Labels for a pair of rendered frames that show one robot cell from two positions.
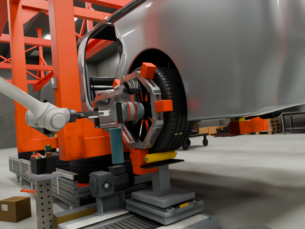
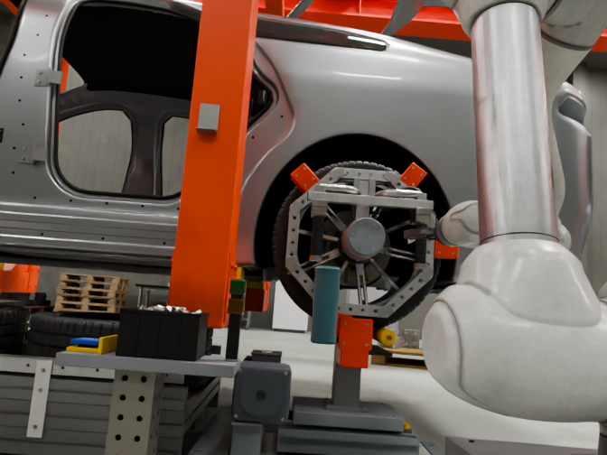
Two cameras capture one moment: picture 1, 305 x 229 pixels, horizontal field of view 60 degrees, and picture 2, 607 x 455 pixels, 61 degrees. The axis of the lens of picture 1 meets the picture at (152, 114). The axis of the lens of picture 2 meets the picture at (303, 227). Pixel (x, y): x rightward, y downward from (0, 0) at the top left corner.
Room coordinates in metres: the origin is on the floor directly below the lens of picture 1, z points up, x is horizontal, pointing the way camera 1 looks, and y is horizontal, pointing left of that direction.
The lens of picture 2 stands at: (0.97, 1.79, 0.61)
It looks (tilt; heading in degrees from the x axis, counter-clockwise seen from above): 8 degrees up; 306
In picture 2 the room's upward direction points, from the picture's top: 4 degrees clockwise
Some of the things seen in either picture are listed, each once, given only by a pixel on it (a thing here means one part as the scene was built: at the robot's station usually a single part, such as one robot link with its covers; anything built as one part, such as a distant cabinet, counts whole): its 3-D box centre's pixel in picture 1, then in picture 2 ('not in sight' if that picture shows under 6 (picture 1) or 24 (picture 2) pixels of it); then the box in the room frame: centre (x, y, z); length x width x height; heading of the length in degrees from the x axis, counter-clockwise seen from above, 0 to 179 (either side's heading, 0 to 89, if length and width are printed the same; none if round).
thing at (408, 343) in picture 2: not in sight; (432, 348); (3.22, -4.01, 0.19); 1.33 x 0.93 x 0.38; 19
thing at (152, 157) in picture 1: (160, 156); (382, 335); (1.88, -0.03, 0.51); 0.29 x 0.06 x 0.06; 127
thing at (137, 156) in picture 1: (144, 160); (352, 341); (1.94, 0.09, 0.48); 0.16 x 0.12 x 0.17; 127
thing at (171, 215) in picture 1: (163, 204); (342, 431); (2.01, -0.02, 0.13); 0.50 x 0.36 x 0.10; 37
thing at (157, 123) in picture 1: (135, 111); (359, 241); (1.91, 0.12, 0.85); 0.54 x 0.07 x 0.54; 37
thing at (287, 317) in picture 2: not in sight; (292, 296); (7.20, -6.68, 0.70); 0.71 x 0.63 x 1.39; 38
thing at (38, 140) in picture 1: (48, 136); not in sight; (3.88, 1.56, 0.69); 0.52 x 0.17 x 0.35; 127
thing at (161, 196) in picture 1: (160, 179); (346, 381); (2.01, -0.02, 0.32); 0.40 x 0.30 x 0.28; 37
